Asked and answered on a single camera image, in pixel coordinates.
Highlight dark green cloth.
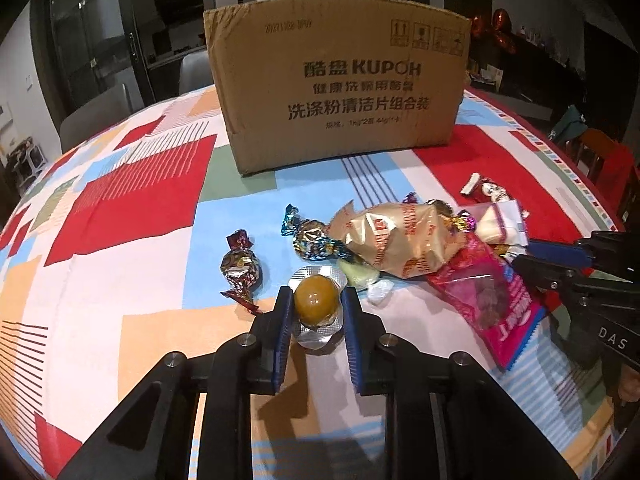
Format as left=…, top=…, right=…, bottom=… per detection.
left=547, top=105, right=587, bottom=146

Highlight yellow ball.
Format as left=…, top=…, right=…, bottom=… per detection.
left=290, top=266, right=347, bottom=353

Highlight pale green candy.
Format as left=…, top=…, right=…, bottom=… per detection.
left=337, top=259, right=381, bottom=290

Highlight grey chair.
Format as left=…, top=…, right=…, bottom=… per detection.
left=179, top=52, right=216, bottom=93
left=60, top=82, right=133, bottom=153

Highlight brown cardboard box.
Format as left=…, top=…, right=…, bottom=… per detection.
left=202, top=0, right=472, bottom=177

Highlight glass door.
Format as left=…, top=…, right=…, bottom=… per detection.
left=47, top=0, right=151, bottom=113

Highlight red balloons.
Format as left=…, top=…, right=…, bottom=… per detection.
left=472, top=9, right=518, bottom=53

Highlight pink snack packet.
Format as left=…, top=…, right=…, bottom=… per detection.
left=427, top=234, right=547, bottom=372

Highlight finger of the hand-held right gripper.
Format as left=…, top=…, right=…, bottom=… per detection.
left=529, top=230, right=640, bottom=281
left=511, top=255, right=606, bottom=311

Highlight large gold snack packet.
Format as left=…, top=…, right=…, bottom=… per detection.
left=327, top=199, right=463, bottom=280

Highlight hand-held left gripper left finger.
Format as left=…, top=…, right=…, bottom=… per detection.
left=57, top=286, right=296, bottom=480

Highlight foil candy with blue ends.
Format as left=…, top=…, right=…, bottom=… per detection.
left=280, top=204, right=346, bottom=262

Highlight colourful patchwork tablecloth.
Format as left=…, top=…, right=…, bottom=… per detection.
left=0, top=82, right=640, bottom=480

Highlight foil candy with dark red ends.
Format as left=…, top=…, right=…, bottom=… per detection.
left=220, top=229, right=264, bottom=316

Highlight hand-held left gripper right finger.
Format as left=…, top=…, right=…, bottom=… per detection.
left=341, top=287, right=581, bottom=480

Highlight small white candy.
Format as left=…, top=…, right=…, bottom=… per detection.
left=367, top=280, right=393, bottom=306

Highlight foil candy with purple ends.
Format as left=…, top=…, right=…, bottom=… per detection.
left=450, top=209, right=478, bottom=236

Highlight wooden chair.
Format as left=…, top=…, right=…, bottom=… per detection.
left=570, top=127, right=640, bottom=221

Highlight clear white snack packet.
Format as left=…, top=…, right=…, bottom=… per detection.
left=470, top=199, right=531, bottom=247

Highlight red and white candy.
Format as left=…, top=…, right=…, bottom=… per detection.
left=460, top=172, right=511, bottom=204

